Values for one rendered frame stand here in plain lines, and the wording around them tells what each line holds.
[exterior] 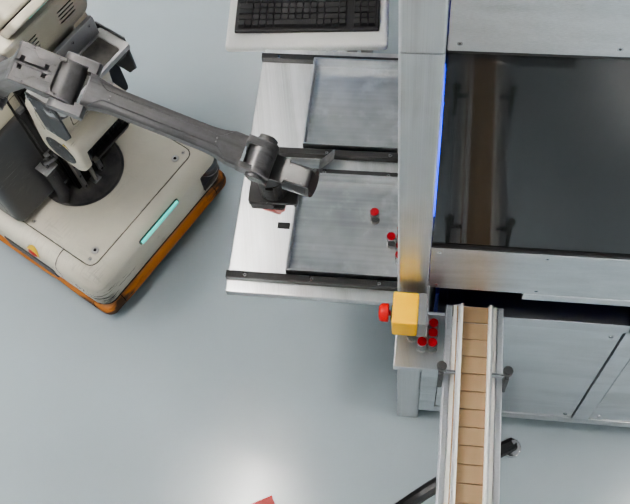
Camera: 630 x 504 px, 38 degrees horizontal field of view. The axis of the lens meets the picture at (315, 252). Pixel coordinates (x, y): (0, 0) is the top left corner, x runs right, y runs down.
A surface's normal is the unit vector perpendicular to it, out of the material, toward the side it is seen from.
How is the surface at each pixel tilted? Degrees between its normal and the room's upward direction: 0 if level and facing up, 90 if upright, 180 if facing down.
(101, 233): 0
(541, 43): 90
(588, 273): 90
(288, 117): 0
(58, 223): 0
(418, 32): 90
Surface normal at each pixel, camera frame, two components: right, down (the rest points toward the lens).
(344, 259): -0.08, -0.43
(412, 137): -0.11, 0.90
